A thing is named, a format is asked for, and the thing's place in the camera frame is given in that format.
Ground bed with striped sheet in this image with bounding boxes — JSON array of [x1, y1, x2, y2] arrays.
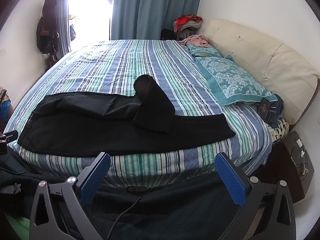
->
[[4, 39, 273, 188]]

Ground striped blue curtain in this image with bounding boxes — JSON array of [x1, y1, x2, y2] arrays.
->
[[51, 0, 73, 55]]

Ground teal patterned pillow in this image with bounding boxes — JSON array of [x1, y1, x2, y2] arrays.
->
[[194, 55, 278, 106]]

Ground pink cloth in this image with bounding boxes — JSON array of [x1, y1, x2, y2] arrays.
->
[[179, 35, 212, 47]]

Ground black pants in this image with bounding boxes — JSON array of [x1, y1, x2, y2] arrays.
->
[[17, 74, 236, 155]]

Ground dark brown nightstand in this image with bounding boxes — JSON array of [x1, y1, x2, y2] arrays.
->
[[250, 130, 315, 203]]

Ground cream padded headboard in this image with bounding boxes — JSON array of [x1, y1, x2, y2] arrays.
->
[[204, 18, 320, 125]]

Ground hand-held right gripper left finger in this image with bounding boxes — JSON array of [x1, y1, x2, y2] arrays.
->
[[29, 152, 111, 240]]

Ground black bag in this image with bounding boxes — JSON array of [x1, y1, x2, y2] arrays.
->
[[161, 29, 177, 40]]

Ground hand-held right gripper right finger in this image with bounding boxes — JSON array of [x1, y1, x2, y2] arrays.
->
[[214, 152, 297, 240]]

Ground dark blue jeans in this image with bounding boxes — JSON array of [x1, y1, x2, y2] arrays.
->
[[256, 94, 284, 128]]

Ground person's green shirt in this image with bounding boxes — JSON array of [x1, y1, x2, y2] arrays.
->
[[5, 215, 30, 240]]

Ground colourful clothes pile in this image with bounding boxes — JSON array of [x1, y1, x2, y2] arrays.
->
[[0, 85, 12, 130]]

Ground black cable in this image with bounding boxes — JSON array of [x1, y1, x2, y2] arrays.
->
[[110, 196, 142, 240]]

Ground floral cloth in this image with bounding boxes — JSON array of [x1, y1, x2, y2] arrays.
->
[[267, 117, 290, 143]]

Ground hanging dark clothes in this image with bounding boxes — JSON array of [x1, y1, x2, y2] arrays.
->
[[36, 0, 60, 55]]

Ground white cable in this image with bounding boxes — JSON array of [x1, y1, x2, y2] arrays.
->
[[295, 140, 310, 175]]

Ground pile of red clothes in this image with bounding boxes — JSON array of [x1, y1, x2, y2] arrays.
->
[[172, 15, 203, 32]]

